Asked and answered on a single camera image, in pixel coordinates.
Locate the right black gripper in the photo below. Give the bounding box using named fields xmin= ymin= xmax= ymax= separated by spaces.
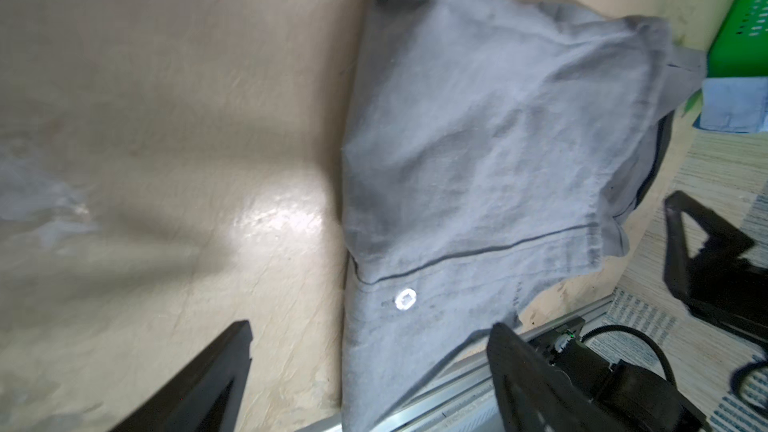
xmin=663 ymin=191 xmax=767 ymax=348

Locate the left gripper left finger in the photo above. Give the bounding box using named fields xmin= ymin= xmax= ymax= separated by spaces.
xmin=113 ymin=320 xmax=253 ymax=431

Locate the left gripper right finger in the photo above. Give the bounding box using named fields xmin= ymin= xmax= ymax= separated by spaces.
xmin=486 ymin=323 xmax=624 ymax=432

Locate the grey long sleeve shirt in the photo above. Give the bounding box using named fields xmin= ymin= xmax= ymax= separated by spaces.
xmin=341 ymin=0 xmax=707 ymax=431

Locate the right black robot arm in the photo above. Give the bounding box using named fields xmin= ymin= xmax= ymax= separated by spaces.
xmin=493 ymin=191 xmax=767 ymax=431

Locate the light blue shirt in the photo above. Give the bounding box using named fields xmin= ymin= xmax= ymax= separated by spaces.
xmin=698 ymin=77 xmax=767 ymax=134

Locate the green plastic basket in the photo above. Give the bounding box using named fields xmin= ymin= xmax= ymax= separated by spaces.
xmin=683 ymin=0 xmax=767 ymax=112

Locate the aluminium front rail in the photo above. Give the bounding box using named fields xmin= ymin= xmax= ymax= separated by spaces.
xmin=297 ymin=293 xmax=614 ymax=431

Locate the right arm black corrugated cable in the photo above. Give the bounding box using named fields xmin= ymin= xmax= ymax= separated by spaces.
xmin=579 ymin=323 xmax=679 ymax=385

